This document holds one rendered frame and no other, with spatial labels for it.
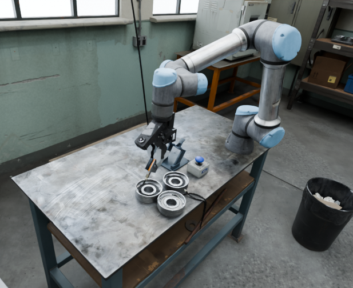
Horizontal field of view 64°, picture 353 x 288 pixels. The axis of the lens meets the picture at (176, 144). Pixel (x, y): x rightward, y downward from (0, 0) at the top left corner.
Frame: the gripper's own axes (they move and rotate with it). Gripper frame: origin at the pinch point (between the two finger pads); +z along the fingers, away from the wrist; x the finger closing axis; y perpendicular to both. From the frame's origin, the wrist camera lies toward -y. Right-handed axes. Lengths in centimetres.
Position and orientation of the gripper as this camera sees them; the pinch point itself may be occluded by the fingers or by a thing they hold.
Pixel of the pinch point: (154, 162)
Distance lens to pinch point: 107.3
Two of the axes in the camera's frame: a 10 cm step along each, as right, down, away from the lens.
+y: 6.5, -3.4, 6.8
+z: -1.0, 8.5, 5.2
